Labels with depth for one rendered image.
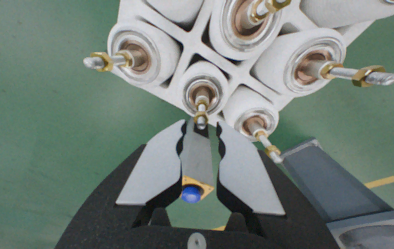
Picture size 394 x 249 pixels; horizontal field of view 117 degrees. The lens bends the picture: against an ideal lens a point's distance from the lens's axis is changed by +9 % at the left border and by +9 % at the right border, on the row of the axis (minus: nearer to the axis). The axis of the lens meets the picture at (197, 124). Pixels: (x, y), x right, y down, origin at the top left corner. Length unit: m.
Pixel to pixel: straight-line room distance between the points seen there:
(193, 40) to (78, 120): 0.66
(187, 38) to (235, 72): 0.12
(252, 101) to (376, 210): 0.48
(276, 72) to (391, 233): 0.51
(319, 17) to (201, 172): 0.34
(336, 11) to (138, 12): 0.30
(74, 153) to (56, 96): 0.35
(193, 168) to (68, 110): 0.65
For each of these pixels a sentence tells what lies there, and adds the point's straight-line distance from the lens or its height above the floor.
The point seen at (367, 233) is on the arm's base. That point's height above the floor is 0.31.
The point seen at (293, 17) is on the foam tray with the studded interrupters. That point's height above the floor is 0.18.
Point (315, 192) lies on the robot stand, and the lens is 0.65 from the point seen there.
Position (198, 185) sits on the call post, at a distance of 0.27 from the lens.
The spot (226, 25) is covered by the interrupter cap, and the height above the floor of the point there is 0.25.
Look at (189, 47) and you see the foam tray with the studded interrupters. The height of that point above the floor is 0.18.
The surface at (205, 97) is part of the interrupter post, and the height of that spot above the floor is 0.28.
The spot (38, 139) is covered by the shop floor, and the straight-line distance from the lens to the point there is 1.06.
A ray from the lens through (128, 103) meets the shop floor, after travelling 0.58.
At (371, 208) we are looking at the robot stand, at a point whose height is 0.27.
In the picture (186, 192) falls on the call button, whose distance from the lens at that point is 0.27.
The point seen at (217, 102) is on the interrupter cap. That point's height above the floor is 0.25.
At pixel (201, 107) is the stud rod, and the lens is 0.16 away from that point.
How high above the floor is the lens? 0.46
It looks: 58 degrees down
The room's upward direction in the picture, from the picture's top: 174 degrees counter-clockwise
